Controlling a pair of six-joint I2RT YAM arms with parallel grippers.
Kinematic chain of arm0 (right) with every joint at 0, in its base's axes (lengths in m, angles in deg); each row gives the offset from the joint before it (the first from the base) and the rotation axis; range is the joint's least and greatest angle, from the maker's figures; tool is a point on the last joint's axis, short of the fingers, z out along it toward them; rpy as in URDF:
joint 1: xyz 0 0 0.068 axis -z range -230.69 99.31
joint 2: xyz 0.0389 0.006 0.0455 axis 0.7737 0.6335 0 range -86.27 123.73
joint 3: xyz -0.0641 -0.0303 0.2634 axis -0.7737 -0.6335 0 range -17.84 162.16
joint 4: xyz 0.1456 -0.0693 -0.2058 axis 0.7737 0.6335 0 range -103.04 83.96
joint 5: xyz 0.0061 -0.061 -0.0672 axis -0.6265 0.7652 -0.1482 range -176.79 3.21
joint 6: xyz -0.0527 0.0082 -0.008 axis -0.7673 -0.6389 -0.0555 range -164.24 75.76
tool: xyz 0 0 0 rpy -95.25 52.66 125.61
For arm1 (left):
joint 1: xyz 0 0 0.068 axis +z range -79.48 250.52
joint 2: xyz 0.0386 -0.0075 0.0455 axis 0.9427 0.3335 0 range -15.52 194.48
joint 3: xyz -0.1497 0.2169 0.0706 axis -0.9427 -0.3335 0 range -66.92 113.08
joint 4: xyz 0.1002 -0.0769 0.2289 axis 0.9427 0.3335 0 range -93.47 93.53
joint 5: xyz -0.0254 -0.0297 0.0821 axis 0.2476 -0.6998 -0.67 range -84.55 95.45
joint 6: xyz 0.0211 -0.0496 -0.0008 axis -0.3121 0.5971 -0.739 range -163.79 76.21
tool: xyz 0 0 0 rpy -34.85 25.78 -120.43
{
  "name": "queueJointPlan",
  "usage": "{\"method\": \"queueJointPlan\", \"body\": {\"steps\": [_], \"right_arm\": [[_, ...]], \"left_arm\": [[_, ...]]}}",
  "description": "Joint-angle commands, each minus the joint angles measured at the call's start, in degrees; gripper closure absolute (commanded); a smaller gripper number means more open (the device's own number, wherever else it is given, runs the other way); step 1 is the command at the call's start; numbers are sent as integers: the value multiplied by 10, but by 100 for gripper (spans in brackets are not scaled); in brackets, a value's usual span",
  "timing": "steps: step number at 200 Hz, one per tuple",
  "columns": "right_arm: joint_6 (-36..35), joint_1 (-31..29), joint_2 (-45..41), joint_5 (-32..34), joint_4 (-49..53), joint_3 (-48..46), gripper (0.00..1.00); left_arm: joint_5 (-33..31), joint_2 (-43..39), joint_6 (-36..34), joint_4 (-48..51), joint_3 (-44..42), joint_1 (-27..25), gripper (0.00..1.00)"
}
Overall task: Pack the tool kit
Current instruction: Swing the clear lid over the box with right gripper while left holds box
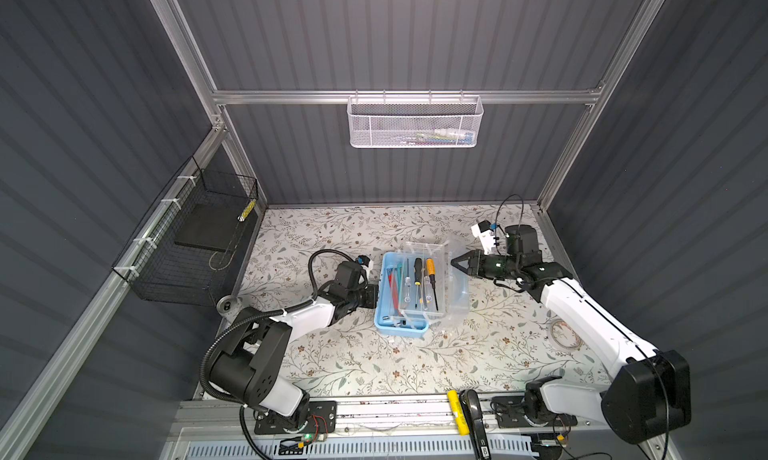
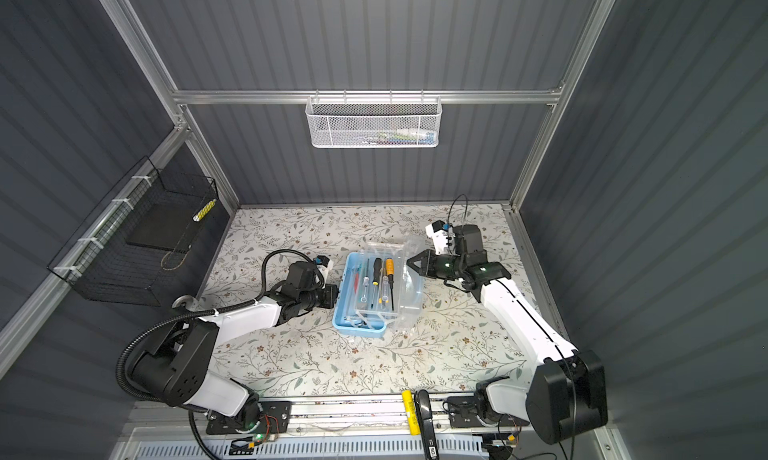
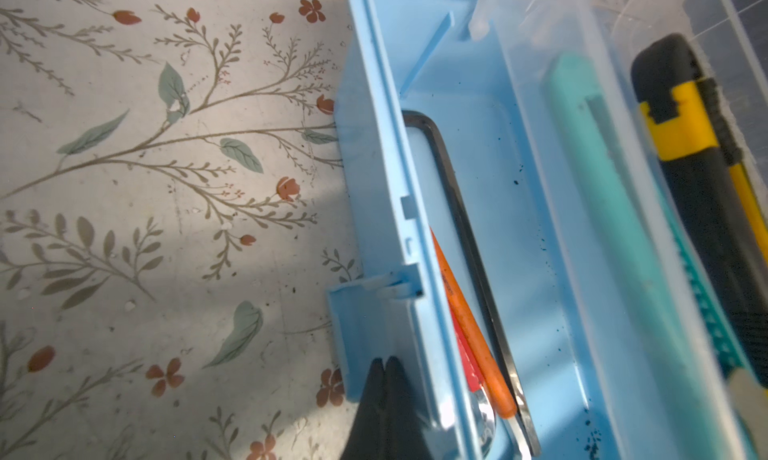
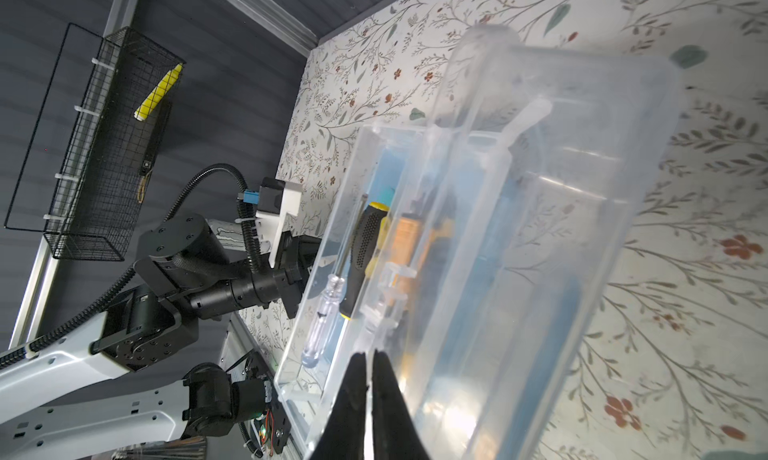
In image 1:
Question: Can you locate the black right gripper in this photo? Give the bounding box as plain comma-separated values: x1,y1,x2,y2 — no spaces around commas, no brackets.
450,250,517,282

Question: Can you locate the red handled tool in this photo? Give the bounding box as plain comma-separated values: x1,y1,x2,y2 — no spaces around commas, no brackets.
389,269,399,317

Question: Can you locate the clear handled screwdriver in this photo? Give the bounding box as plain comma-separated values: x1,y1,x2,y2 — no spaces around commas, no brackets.
400,259,411,311

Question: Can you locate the white wire mesh basket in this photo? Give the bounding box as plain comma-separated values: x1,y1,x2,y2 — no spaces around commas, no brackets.
346,95,484,149

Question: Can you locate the teal utility knife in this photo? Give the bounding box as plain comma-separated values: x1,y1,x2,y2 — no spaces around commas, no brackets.
394,265,403,315

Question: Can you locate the yellow marker on rail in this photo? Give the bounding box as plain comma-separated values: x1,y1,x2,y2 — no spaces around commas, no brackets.
446,390,469,436

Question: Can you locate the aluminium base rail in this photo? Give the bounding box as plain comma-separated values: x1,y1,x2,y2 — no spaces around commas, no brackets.
160,394,606,459

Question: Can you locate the black wire mesh basket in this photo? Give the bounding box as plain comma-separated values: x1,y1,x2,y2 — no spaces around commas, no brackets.
113,162,259,307

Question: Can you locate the black pad in basket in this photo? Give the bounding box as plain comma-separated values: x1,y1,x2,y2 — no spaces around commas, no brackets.
174,204,245,253

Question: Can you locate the black handle on rail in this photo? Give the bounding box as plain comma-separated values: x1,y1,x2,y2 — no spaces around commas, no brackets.
459,389,491,460

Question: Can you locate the blue clear plastic tool box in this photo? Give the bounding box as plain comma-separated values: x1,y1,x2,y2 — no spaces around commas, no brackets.
374,238,470,338

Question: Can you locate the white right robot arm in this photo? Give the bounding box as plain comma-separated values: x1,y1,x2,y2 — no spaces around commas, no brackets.
451,221,692,445

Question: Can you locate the orange handled screwdriver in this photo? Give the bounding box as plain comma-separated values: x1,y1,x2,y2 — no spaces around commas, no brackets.
426,258,439,311

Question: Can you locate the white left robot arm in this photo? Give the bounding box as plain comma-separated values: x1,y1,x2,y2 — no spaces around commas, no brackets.
199,249,378,428

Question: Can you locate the yellow black handled screwdriver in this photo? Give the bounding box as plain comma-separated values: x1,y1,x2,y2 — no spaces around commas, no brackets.
414,258,424,310

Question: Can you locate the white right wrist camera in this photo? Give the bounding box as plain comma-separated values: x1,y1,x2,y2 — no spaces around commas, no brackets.
471,220,498,255

